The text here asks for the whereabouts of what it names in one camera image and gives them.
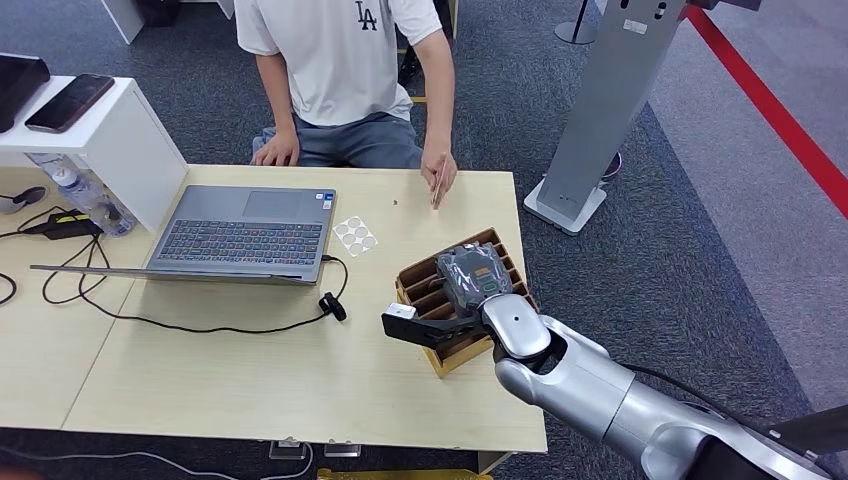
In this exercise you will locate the grey metal kiosk stand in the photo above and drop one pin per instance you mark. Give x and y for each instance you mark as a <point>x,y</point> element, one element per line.
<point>609,112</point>

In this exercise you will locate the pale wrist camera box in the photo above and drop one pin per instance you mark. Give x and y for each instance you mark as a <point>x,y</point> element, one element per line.
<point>401,310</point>

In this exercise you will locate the person's left forearm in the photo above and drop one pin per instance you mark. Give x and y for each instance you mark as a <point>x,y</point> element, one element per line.
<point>437,93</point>

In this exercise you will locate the black flat device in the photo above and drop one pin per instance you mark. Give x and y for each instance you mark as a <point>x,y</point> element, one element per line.
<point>16,86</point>

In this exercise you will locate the black camera bracket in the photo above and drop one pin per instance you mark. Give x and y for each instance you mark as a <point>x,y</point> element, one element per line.
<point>424,331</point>

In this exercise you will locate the person's left hand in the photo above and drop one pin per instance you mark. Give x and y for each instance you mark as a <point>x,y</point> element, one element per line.
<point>438,169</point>

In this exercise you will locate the white desk riser shelf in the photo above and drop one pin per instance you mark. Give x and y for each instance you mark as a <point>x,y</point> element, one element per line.
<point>126,146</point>

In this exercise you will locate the grey laptop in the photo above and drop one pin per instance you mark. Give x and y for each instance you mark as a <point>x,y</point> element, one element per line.
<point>245,242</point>

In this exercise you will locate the white background furniture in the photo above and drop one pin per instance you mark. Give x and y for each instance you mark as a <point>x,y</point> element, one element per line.
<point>122,16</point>

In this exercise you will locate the grey black mouse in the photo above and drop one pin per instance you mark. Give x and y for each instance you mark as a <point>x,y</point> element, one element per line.
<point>23,197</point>

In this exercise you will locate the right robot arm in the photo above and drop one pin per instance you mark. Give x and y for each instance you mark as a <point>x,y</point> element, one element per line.
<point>583,384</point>

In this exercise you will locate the black robot torso panel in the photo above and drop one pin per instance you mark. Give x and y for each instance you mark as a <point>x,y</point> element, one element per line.
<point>811,430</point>

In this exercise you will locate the desk clamp plate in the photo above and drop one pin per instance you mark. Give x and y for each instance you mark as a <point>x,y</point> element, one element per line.
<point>288,450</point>
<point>342,451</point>

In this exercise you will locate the person's right forearm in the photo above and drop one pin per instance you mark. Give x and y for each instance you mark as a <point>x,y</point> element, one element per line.
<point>277,93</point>

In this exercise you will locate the wooden slotted organizer box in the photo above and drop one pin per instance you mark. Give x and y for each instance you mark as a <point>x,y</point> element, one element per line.
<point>414,278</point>

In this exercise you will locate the clear plastic water bottle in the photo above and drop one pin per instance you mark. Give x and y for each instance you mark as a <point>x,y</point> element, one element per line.
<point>86,195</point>

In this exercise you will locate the sheet of round white stickers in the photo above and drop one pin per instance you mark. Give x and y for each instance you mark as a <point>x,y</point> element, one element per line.
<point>354,235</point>

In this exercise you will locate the person's right hand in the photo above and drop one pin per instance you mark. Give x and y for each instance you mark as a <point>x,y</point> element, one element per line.
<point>277,151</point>

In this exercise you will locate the round grey stand base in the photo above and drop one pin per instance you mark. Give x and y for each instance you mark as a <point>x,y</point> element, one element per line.
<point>575,32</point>

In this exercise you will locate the black smartphone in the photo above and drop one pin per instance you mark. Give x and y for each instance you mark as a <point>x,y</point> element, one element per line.
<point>69,102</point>

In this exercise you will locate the black power adapter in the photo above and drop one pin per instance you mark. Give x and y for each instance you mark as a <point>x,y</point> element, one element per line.
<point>63,226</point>

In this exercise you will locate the person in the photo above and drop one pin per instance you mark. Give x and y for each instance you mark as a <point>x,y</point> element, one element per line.
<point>338,73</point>

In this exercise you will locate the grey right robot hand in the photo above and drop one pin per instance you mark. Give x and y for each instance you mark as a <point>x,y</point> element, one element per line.
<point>474,275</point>

